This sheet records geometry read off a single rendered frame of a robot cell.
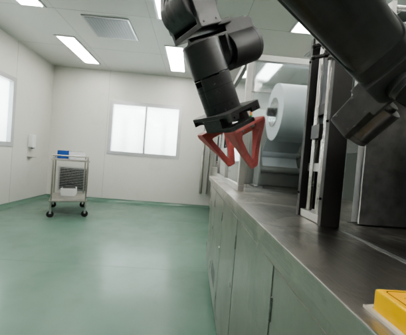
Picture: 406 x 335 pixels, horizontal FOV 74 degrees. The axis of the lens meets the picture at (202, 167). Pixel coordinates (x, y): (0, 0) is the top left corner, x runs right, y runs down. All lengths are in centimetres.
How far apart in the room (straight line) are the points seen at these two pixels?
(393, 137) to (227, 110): 59
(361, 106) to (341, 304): 25
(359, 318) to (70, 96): 647
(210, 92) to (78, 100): 614
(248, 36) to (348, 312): 39
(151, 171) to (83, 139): 162
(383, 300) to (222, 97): 31
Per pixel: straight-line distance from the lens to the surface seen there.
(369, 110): 42
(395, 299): 35
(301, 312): 55
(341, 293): 39
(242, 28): 47
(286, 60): 153
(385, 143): 90
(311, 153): 85
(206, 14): 41
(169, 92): 610
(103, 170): 621
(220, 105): 41
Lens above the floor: 104
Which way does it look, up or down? 2 degrees down
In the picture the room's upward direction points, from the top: 5 degrees clockwise
